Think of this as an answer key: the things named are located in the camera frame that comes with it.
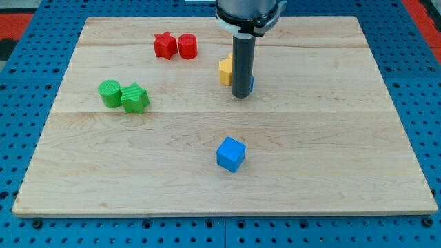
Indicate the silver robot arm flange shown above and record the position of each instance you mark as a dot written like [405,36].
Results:
[245,19]

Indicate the blue cube block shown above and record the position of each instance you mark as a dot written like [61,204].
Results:
[230,154]

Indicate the blue block behind rod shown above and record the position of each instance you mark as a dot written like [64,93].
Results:
[252,84]

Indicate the yellow block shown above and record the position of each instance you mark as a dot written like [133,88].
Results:
[225,70]

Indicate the light wooden board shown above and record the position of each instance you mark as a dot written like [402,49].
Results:
[322,135]

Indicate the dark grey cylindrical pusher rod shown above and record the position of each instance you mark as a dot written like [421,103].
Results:
[242,66]

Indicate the red cylinder block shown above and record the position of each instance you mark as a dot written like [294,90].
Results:
[187,46]

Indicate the green star block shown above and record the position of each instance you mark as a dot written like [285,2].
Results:
[134,98]

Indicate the red star block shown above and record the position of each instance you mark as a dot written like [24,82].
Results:
[165,45]

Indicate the green cylinder block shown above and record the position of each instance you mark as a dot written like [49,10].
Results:
[110,92]

